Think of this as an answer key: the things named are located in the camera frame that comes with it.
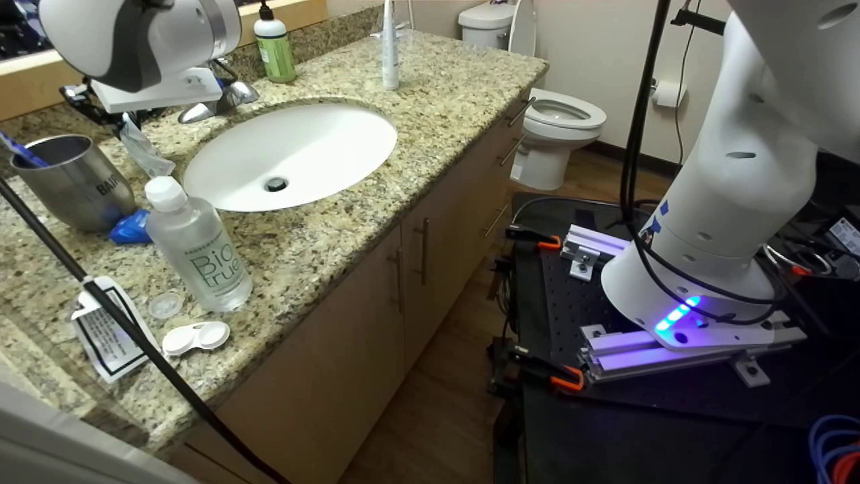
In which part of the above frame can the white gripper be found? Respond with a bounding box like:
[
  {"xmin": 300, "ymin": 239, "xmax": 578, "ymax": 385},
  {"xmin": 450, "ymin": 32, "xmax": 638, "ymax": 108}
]
[{"xmin": 90, "ymin": 65, "xmax": 226, "ymax": 141}]

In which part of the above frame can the stainless steel cup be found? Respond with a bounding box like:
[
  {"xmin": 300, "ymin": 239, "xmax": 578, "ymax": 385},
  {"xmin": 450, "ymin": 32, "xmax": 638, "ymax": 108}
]
[{"xmin": 8, "ymin": 131, "xmax": 140, "ymax": 236}]

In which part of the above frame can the chrome faucet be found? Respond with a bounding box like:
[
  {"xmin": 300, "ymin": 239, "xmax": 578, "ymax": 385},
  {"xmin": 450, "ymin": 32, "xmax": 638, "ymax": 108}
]
[{"xmin": 176, "ymin": 79, "xmax": 263, "ymax": 127}]

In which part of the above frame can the small blue plastic object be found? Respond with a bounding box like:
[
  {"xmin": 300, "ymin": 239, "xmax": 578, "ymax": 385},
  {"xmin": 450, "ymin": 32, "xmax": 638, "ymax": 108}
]
[{"xmin": 109, "ymin": 208, "xmax": 155, "ymax": 248}]

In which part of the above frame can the blue toothbrush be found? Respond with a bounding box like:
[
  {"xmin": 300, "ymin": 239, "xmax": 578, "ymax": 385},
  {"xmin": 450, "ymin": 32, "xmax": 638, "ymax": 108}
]
[{"xmin": 0, "ymin": 130, "xmax": 50, "ymax": 170}]

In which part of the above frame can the wood framed mirror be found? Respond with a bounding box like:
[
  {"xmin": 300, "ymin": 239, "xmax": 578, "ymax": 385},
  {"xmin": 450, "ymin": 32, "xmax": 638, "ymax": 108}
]
[{"xmin": 0, "ymin": 0, "xmax": 332, "ymax": 120}]

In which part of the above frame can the clear contact solution bottle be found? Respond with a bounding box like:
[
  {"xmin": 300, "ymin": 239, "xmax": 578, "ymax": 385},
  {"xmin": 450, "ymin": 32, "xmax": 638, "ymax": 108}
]
[{"xmin": 142, "ymin": 176, "xmax": 255, "ymax": 317}]

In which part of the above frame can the green soap pump bottle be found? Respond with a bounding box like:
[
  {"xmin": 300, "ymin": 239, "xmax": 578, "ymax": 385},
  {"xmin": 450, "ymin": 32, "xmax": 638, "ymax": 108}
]
[{"xmin": 250, "ymin": 0, "xmax": 300, "ymax": 87}]

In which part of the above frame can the clear round cap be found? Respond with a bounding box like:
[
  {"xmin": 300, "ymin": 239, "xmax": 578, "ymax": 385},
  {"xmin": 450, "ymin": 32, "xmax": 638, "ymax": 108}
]
[{"xmin": 146, "ymin": 288, "xmax": 187, "ymax": 325}]

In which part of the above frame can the white oval sink basin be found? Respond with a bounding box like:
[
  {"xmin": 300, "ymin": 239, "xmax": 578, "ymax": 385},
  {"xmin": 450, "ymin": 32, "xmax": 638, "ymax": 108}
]
[{"xmin": 181, "ymin": 96, "xmax": 400, "ymax": 216}]

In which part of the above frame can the white contact lens case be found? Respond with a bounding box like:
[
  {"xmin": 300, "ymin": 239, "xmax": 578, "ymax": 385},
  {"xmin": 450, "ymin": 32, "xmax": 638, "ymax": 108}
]
[{"xmin": 160, "ymin": 317, "xmax": 234, "ymax": 362}]

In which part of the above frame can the wooden vanity cabinet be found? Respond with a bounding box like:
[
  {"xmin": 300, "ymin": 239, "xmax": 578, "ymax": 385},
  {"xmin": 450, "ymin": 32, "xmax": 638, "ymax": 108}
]
[{"xmin": 160, "ymin": 88, "xmax": 532, "ymax": 484}]

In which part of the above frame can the white blurry foreground surface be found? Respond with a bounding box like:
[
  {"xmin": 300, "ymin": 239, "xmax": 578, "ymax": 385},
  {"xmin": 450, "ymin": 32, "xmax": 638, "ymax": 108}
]
[{"xmin": 0, "ymin": 379, "xmax": 198, "ymax": 484}]

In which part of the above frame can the white toilet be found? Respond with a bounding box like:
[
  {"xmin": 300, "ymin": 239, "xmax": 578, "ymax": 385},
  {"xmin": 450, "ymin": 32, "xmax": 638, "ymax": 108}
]
[{"xmin": 458, "ymin": 0, "xmax": 610, "ymax": 193}]

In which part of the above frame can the orange black clamp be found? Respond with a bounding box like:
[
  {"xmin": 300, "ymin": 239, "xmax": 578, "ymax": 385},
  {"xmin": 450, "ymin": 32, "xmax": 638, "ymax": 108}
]
[
  {"xmin": 505, "ymin": 224, "xmax": 566, "ymax": 256},
  {"xmin": 486, "ymin": 340, "xmax": 589, "ymax": 397}
]

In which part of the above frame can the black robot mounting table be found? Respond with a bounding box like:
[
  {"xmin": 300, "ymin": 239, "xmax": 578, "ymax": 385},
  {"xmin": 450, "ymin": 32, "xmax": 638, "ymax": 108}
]
[{"xmin": 492, "ymin": 193, "xmax": 860, "ymax": 484}]

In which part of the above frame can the toilet paper roll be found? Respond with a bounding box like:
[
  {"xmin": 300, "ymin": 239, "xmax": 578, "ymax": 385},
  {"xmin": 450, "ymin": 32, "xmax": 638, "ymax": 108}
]
[{"xmin": 650, "ymin": 75, "xmax": 689, "ymax": 112}]

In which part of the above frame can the black electronics box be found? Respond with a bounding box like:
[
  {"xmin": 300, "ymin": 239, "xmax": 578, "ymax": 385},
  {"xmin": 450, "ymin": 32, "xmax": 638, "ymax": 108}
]
[{"xmin": 810, "ymin": 210, "xmax": 860, "ymax": 284}]

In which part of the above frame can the black power cable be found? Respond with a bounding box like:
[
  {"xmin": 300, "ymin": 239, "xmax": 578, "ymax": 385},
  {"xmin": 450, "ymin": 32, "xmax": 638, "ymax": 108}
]
[{"xmin": 0, "ymin": 178, "xmax": 292, "ymax": 484}]

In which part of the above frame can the dark cabinet door handle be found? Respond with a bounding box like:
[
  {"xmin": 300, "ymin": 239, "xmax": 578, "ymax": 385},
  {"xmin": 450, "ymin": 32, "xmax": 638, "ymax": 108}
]
[
  {"xmin": 411, "ymin": 213, "xmax": 433, "ymax": 288},
  {"xmin": 386, "ymin": 249, "xmax": 410, "ymax": 317}
]

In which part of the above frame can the short aluminium rail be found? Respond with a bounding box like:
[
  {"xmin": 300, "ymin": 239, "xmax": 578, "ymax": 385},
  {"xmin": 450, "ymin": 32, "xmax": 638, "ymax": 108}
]
[{"xmin": 563, "ymin": 224, "xmax": 634, "ymax": 283}]

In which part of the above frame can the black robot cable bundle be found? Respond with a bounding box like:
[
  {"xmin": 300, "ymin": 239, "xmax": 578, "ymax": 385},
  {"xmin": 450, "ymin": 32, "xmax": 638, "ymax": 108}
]
[{"xmin": 618, "ymin": 0, "xmax": 791, "ymax": 330}]

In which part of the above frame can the long aluminium rail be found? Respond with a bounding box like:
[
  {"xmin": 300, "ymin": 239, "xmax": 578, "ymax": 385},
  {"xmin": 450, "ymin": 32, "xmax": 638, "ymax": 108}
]
[{"xmin": 576, "ymin": 313, "xmax": 810, "ymax": 389}]

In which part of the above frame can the black cable bracket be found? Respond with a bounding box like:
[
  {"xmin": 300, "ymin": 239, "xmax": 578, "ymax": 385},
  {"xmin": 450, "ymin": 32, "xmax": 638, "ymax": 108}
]
[{"xmin": 671, "ymin": 5, "xmax": 727, "ymax": 38}]

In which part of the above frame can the blue cable coil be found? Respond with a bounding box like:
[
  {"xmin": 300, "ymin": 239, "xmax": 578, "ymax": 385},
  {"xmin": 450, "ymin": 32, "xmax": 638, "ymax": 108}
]
[{"xmin": 805, "ymin": 411, "xmax": 860, "ymax": 484}]

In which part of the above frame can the orange cable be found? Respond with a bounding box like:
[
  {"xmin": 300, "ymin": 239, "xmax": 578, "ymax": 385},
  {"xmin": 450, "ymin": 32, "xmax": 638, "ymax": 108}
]
[{"xmin": 828, "ymin": 447, "xmax": 860, "ymax": 484}]

